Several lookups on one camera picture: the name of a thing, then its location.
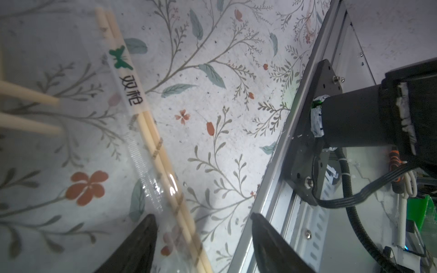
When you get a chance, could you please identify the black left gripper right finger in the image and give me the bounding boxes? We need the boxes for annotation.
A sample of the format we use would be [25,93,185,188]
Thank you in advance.
[250,213,314,273]

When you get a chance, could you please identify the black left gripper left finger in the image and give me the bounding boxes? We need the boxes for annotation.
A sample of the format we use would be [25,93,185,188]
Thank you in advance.
[96,214,158,273]

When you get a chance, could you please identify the metal base rail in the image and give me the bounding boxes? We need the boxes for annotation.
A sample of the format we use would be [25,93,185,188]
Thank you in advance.
[229,1,437,273]

